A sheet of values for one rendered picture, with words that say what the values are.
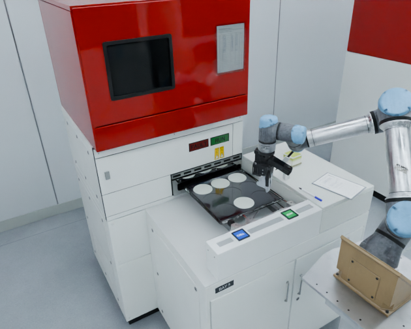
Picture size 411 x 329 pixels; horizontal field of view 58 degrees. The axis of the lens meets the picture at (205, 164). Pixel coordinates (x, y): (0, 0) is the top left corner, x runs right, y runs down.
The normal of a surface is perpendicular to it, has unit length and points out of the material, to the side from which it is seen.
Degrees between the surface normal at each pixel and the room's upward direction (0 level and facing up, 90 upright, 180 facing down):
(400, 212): 58
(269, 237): 90
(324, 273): 0
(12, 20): 90
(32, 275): 0
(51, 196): 90
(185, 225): 0
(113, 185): 90
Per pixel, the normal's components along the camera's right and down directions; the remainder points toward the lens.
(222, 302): 0.51, 0.40
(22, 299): -0.03, -0.88
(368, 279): -0.84, 0.28
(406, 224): -0.36, -0.09
